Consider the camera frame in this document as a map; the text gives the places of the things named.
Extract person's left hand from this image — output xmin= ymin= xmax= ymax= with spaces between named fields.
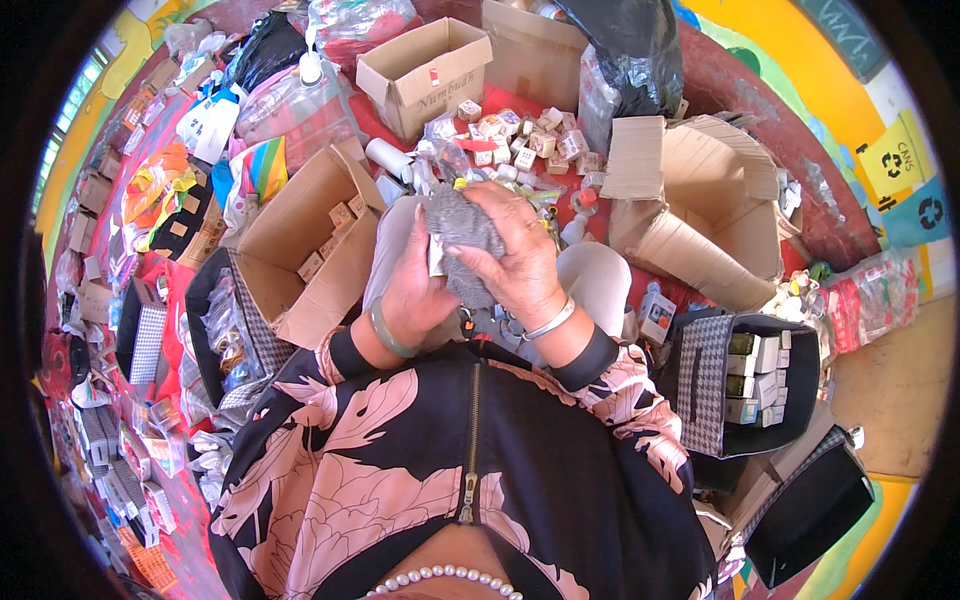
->
xmin=380 ymin=204 xmax=463 ymax=345

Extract person's right hand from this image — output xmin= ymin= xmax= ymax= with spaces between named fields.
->
xmin=445 ymin=180 xmax=575 ymax=333

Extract grey knitted cloth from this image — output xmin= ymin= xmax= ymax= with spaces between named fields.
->
xmin=423 ymin=183 xmax=508 ymax=311

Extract green jade bangle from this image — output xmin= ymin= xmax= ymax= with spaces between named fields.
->
xmin=366 ymin=296 xmax=423 ymax=360

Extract small silver metal pieces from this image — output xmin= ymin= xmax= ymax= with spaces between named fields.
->
xmin=461 ymin=302 xmax=543 ymax=351

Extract silver bangle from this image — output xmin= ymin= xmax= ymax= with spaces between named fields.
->
xmin=520 ymin=295 xmax=577 ymax=343

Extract pile of small white boxes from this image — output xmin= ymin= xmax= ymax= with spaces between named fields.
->
xmin=421 ymin=97 xmax=610 ymax=190

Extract cardboard box with small boxes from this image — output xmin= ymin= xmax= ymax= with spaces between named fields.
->
xmin=235 ymin=144 xmax=389 ymax=351

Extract white plastic bottle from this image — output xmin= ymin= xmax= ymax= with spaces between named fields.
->
xmin=364 ymin=137 xmax=415 ymax=181

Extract blue white carton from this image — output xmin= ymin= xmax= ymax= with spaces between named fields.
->
xmin=636 ymin=288 xmax=678 ymax=347

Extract person's body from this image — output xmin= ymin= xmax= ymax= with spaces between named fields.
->
xmin=208 ymin=324 xmax=719 ymax=600

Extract large cardboard box torn flaps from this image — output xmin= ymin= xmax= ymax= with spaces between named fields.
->
xmin=598 ymin=114 xmax=805 ymax=314

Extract houndstooth bin with clear packets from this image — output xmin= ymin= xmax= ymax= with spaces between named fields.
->
xmin=184 ymin=247 xmax=303 ymax=411

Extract rainbow striped bag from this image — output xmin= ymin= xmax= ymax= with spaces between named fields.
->
xmin=223 ymin=135 xmax=291 ymax=230

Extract open printed cardboard box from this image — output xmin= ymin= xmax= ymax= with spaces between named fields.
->
xmin=354 ymin=16 xmax=495 ymax=146

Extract plain brown cardboard box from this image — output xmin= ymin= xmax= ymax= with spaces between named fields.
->
xmin=480 ymin=0 xmax=595 ymax=115

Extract clear pump bottle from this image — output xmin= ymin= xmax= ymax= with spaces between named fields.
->
xmin=235 ymin=28 xmax=363 ymax=155

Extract black plastic bag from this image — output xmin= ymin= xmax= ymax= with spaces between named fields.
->
xmin=553 ymin=0 xmax=686 ymax=121

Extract houndstooth bin with stacked boxes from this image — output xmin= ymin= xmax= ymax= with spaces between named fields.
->
xmin=673 ymin=310 xmax=823 ymax=460

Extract white blue plastic bag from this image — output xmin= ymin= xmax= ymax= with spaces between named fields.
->
xmin=175 ymin=84 xmax=246 ymax=166

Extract houndstooth bin with blister packs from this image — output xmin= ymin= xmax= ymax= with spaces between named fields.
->
xmin=114 ymin=276 xmax=171 ymax=386

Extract orange yellow plastic bags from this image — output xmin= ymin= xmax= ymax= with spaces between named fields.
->
xmin=122 ymin=142 xmax=198 ymax=230

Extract clear plastic bag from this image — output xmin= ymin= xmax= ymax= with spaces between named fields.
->
xmin=306 ymin=0 xmax=419 ymax=48

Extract black garbage bag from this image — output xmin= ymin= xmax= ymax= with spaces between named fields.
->
xmin=223 ymin=10 xmax=309 ymax=93

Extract heap of brown cartons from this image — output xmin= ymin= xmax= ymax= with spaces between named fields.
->
xmin=66 ymin=146 xmax=125 ymax=260

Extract heap of medicine packets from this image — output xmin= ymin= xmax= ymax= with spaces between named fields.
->
xmin=71 ymin=393 xmax=220 ymax=595

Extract clear bag with red labels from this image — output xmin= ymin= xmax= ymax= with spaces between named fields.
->
xmin=820 ymin=249 xmax=921 ymax=355

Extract empty black fabric bin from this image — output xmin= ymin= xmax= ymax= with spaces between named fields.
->
xmin=741 ymin=425 xmax=876 ymax=591

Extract window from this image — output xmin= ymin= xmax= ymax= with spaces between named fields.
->
xmin=30 ymin=45 xmax=108 ymax=220

